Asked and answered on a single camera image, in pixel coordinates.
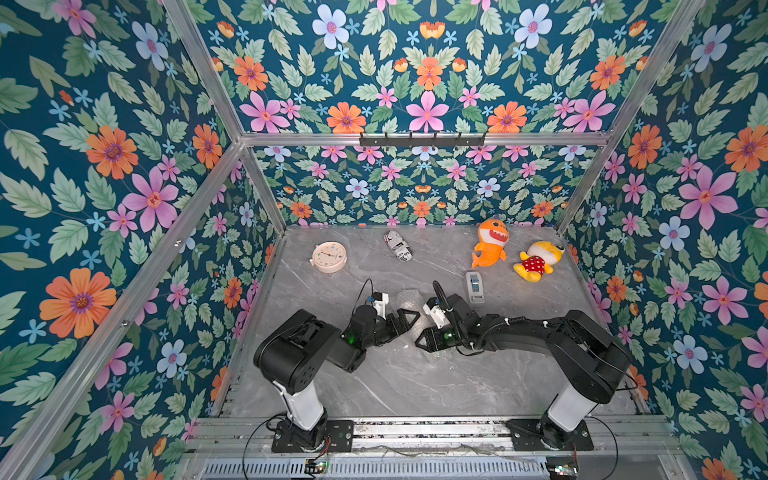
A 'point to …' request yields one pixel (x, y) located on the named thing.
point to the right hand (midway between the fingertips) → (426, 335)
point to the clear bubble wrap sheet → (411, 299)
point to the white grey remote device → (474, 280)
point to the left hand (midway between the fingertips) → (416, 318)
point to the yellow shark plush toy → (539, 260)
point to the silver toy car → (399, 246)
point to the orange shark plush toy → (493, 236)
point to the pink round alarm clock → (329, 257)
